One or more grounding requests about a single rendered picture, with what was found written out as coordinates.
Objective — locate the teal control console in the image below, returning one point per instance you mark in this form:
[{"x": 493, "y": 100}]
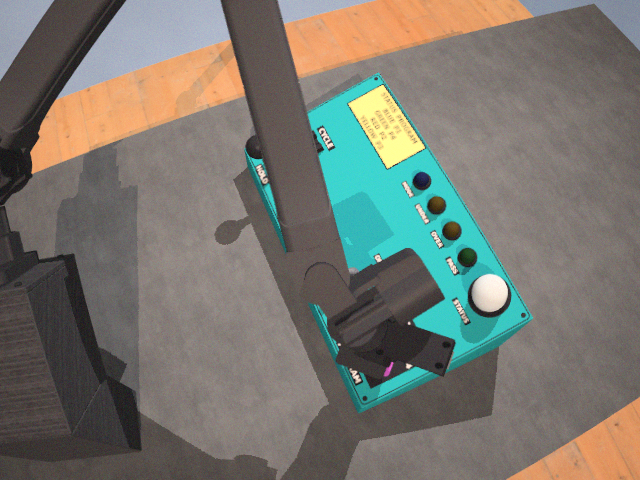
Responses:
[{"x": 370, "y": 151}]

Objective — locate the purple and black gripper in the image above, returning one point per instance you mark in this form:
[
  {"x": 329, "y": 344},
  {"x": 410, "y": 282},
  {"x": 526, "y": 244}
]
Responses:
[{"x": 346, "y": 357}]

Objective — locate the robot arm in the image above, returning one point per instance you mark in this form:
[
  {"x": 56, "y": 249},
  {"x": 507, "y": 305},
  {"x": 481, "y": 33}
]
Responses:
[{"x": 403, "y": 286}]

